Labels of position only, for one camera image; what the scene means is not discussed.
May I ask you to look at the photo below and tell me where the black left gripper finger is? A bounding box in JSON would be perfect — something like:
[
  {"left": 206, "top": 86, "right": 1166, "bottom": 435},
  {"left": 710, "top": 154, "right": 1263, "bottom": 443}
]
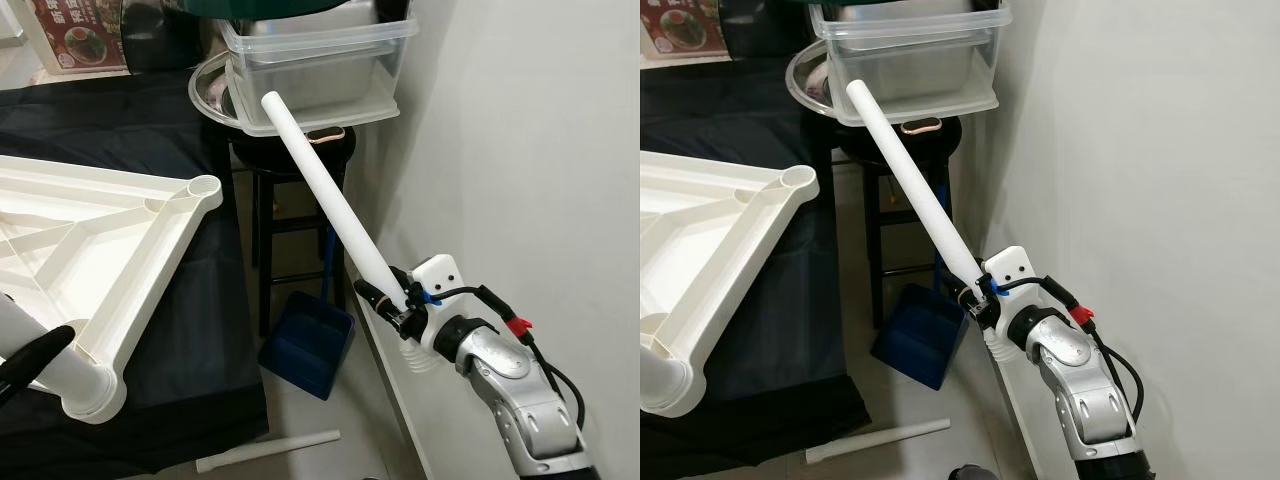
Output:
[{"left": 0, "top": 325, "right": 76, "bottom": 401}]

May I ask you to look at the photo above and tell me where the white plastic table leg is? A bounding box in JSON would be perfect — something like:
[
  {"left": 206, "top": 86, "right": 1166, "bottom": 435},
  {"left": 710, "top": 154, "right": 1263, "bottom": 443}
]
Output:
[
  {"left": 805, "top": 418, "right": 951, "bottom": 465},
  {"left": 640, "top": 345, "right": 694, "bottom": 419},
  {"left": 260, "top": 90, "right": 442, "bottom": 374},
  {"left": 0, "top": 295, "right": 127, "bottom": 424},
  {"left": 195, "top": 430, "right": 342, "bottom": 474},
  {"left": 845, "top": 80, "right": 1011, "bottom": 366}
]

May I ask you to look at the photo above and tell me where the black tablecloth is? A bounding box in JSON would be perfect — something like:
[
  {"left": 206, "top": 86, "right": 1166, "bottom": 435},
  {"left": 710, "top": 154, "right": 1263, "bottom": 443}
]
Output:
[
  {"left": 640, "top": 55, "right": 871, "bottom": 469},
  {"left": 0, "top": 70, "right": 269, "bottom": 479}
]

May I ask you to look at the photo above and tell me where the clear plastic storage box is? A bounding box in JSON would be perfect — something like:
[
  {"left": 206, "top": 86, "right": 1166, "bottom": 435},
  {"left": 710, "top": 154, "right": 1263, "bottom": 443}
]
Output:
[
  {"left": 810, "top": 0, "right": 1014, "bottom": 127},
  {"left": 215, "top": 8, "right": 420, "bottom": 137}
]

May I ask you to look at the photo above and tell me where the green round lid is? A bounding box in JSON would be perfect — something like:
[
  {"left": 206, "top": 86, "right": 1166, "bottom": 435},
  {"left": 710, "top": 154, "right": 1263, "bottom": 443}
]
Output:
[{"left": 175, "top": 0, "right": 346, "bottom": 16}]

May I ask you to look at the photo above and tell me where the red food poster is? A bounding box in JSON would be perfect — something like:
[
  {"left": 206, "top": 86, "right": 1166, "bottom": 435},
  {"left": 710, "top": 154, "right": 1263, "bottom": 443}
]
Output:
[
  {"left": 30, "top": 0, "right": 127, "bottom": 74},
  {"left": 645, "top": 0, "right": 729, "bottom": 57}
]

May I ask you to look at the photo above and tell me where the shiny black round container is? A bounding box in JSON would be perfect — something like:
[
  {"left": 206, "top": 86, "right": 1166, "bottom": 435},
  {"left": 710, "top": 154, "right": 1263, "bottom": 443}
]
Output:
[
  {"left": 120, "top": 0, "right": 201, "bottom": 73},
  {"left": 720, "top": 0, "right": 801, "bottom": 57}
]

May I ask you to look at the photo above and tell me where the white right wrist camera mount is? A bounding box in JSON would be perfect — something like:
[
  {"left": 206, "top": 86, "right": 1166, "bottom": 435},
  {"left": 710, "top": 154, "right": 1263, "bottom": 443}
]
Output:
[
  {"left": 410, "top": 255, "right": 464, "bottom": 348},
  {"left": 983, "top": 245, "right": 1037, "bottom": 333}
]

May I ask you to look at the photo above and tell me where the black right arm cable red connector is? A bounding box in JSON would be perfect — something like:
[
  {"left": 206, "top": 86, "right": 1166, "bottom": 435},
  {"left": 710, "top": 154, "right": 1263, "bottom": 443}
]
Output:
[
  {"left": 425, "top": 285, "right": 587, "bottom": 433},
  {"left": 995, "top": 275, "right": 1144, "bottom": 421}
]

